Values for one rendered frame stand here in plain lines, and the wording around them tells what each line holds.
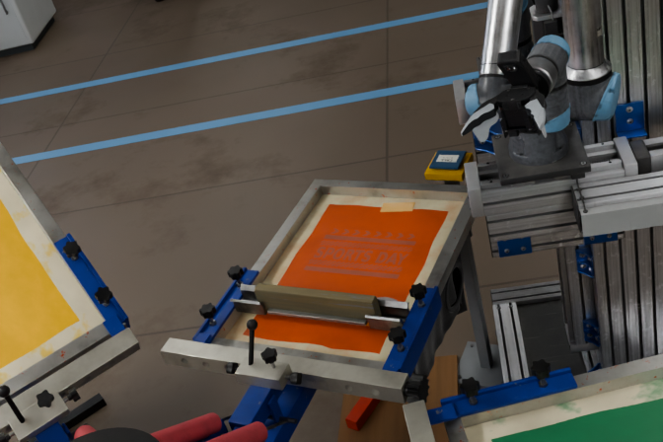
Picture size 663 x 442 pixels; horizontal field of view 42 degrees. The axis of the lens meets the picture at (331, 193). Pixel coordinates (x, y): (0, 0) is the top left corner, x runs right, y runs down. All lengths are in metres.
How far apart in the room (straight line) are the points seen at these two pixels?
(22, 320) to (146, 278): 2.15
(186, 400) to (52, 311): 1.45
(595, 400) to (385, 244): 0.83
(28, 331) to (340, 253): 0.90
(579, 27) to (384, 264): 0.89
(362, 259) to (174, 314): 1.82
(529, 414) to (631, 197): 0.60
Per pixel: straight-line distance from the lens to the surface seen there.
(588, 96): 2.10
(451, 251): 2.42
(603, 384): 2.04
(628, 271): 2.75
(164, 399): 3.79
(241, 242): 4.48
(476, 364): 3.47
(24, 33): 8.20
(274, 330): 2.38
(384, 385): 2.02
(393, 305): 2.24
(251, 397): 2.10
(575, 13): 2.02
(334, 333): 2.31
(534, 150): 2.21
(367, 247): 2.57
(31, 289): 2.42
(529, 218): 2.32
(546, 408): 2.03
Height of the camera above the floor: 2.48
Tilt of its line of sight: 32 degrees down
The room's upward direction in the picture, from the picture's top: 16 degrees counter-clockwise
